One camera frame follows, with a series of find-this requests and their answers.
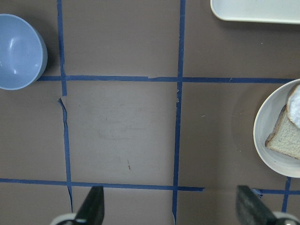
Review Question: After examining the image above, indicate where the fried egg toy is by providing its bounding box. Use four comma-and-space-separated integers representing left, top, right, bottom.
286, 85, 300, 128

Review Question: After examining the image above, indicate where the bread slice on plate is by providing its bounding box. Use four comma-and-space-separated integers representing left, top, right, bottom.
265, 105, 300, 159

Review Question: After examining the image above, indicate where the cream round plate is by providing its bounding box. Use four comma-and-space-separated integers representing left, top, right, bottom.
253, 79, 300, 178

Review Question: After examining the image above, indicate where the blue bowl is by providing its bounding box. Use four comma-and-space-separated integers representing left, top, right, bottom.
0, 14, 48, 90

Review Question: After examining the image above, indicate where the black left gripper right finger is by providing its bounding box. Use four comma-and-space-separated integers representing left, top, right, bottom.
236, 185, 277, 225

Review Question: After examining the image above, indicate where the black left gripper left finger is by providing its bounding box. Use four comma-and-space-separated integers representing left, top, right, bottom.
75, 186, 104, 225

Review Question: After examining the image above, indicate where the white bear tray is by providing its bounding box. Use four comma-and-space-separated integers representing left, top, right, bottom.
210, 0, 300, 24

